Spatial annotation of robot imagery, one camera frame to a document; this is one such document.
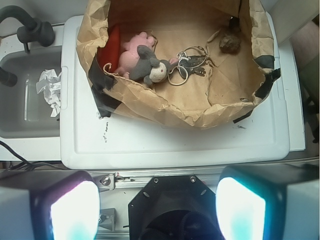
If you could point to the brown rock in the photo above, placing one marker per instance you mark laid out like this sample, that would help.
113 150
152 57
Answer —
230 44

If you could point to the black faucet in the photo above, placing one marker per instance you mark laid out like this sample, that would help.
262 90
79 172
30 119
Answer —
32 29

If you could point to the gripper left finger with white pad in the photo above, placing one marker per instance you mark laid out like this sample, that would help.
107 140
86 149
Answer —
48 205

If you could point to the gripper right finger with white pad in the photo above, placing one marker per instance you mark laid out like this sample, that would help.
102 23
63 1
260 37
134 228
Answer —
272 201

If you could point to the white plastic bin lid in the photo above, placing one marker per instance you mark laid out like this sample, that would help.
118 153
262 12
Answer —
119 142

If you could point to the pink plush toy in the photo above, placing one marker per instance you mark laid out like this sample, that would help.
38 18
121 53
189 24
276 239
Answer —
129 58

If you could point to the brown paper bag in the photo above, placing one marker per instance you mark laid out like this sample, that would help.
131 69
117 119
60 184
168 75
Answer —
234 84

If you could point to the grey plush bunny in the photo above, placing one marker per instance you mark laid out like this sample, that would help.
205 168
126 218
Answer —
149 68

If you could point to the orange red object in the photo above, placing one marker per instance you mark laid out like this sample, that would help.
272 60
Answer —
110 53

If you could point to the silver keys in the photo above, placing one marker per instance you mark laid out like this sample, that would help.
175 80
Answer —
190 64

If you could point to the crumpled white paper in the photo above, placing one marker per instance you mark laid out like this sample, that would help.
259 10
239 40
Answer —
50 85

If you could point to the silver corner bracket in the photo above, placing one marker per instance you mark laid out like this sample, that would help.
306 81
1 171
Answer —
105 182

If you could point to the grey sink basin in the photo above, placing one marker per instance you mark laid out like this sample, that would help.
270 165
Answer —
24 113

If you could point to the aluminium frame rail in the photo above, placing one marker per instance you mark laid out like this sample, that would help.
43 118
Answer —
138 179

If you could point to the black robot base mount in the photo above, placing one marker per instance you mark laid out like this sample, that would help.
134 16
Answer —
174 208

